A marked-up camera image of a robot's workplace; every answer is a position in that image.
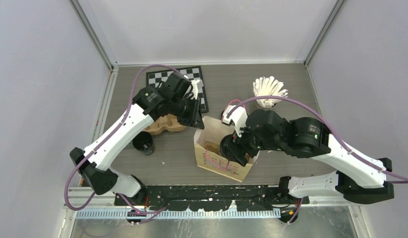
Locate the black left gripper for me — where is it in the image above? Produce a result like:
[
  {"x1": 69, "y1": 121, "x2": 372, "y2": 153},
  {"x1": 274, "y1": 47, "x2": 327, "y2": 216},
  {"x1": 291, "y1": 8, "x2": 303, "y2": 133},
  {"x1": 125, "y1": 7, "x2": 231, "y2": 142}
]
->
[{"x1": 170, "y1": 95, "x2": 204, "y2": 129}]

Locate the pink paper bag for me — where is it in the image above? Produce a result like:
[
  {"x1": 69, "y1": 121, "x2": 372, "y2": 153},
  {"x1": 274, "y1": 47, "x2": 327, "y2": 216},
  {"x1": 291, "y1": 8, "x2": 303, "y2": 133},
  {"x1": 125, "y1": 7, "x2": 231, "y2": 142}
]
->
[{"x1": 194, "y1": 115, "x2": 260, "y2": 182}]

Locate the black coffee cup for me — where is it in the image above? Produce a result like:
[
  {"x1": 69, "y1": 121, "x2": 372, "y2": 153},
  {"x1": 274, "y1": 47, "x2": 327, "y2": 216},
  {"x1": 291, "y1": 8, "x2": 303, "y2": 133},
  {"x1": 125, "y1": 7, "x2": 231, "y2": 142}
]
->
[
  {"x1": 132, "y1": 131, "x2": 155, "y2": 155},
  {"x1": 219, "y1": 134, "x2": 248, "y2": 167}
]

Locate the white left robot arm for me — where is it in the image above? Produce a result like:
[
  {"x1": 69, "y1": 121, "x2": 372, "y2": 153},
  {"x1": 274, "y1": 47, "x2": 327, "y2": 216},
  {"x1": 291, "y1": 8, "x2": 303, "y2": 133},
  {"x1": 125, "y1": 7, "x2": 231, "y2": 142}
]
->
[{"x1": 69, "y1": 72, "x2": 204, "y2": 205}]

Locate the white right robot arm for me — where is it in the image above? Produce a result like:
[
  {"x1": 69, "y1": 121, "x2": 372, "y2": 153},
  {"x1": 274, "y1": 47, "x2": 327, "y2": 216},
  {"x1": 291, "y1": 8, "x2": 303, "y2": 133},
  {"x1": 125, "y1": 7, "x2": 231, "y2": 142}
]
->
[{"x1": 229, "y1": 109, "x2": 394, "y2": 205}]

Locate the brown cardboard cup carrier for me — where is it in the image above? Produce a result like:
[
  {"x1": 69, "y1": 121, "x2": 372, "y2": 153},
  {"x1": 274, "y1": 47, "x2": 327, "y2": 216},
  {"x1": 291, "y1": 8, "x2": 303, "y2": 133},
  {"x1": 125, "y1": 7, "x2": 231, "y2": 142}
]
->
[{"x1": 143, "y1": 114, "x2": 186, "y2": 135}]

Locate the black white chessboard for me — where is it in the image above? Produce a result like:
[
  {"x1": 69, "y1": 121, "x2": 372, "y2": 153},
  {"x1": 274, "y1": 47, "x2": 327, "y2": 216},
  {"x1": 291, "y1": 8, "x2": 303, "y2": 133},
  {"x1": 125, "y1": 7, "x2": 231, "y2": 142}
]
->
[{"x1": 146, "y1": 66, "x2": 209, "y2": 114}]

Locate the cup of white paper straws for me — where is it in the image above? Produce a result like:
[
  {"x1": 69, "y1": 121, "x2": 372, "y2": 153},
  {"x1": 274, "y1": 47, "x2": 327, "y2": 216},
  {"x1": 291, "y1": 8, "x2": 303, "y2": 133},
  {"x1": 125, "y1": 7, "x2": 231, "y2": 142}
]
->
[{"x1": 253, "y1": 76, "x2": 288, "y2": 109}]

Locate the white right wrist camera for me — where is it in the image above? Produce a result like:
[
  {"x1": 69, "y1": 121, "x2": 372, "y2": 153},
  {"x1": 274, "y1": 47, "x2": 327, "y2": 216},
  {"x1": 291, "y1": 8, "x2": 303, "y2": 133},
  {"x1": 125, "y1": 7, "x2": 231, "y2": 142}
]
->
[{"x1": 221, "y1": 105, "x2": 248, "y2": 137}]

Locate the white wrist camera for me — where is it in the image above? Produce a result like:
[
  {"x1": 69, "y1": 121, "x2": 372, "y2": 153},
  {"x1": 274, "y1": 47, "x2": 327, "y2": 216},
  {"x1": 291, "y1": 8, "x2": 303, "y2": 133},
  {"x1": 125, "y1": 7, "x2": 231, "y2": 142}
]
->
[
  {"x1": 221, "y1": 105, "x2": 248, "y2": 137},
  {"x1": 188, "y1": 79, "x2": 204, "y2": 100}
]

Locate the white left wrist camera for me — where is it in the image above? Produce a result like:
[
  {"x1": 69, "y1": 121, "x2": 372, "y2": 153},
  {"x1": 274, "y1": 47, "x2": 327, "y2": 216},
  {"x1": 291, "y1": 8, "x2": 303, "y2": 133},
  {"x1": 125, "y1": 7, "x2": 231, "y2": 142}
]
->
[{"x1": 188, "y1": 79, "x2": 204, "y2": 100}]

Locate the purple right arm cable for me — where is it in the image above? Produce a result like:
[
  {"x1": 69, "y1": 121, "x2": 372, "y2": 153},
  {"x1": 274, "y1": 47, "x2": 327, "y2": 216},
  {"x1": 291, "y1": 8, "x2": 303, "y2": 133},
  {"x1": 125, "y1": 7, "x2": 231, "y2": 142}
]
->
[{"x1": 225, "y1": 96, "x2": 408, "y2": 184}]

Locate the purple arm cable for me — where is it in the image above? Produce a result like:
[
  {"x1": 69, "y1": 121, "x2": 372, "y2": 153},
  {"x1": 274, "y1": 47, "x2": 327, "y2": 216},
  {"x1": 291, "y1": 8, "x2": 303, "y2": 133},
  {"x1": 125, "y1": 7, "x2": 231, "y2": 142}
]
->
[
  {"x1": 225, "y1": 96, "x2": 408, "y2": 184},
  {"x1": 64, "y1": 64, "x2": 183, "y2": 212}
]

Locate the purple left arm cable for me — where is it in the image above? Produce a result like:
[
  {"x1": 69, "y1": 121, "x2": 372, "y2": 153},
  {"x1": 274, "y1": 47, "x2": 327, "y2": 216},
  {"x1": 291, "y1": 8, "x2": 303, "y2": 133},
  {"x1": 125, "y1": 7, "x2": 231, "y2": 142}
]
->
[{"x1": 64, "y1": 64, "x2": 183, "y2": 212}]

